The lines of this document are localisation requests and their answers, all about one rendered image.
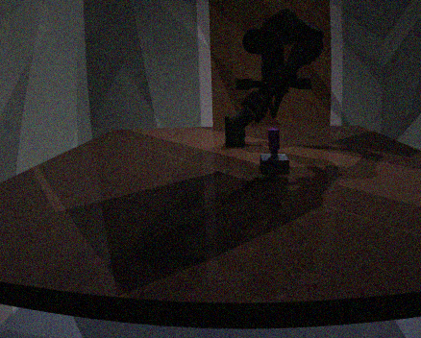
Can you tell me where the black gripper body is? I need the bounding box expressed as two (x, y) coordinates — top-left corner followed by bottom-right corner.
(235, 56), (312, 91)

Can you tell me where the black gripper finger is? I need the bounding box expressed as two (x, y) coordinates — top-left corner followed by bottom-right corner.
(274, 90), (289, 118)
(259, 90), (274, 118)

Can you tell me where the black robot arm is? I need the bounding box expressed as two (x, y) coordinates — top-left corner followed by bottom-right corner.
(230, 9), (324, 132)

